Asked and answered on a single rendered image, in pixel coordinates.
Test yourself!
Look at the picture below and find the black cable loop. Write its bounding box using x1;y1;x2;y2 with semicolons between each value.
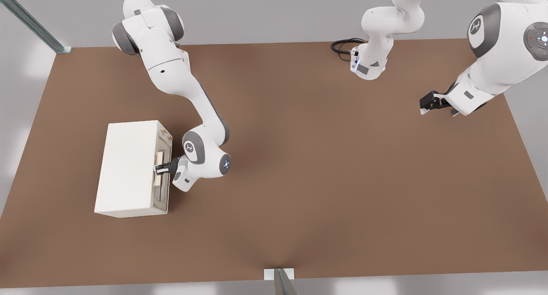
331;38;366;63

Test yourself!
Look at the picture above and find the oven door with pale handle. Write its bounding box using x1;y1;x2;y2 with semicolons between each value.
152;121;173;215

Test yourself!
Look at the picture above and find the silver frame post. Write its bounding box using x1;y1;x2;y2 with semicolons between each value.
264;268;298;295
0;0;72;54

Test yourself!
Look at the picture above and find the white oven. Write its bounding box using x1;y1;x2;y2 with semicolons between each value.
94;120;173;219

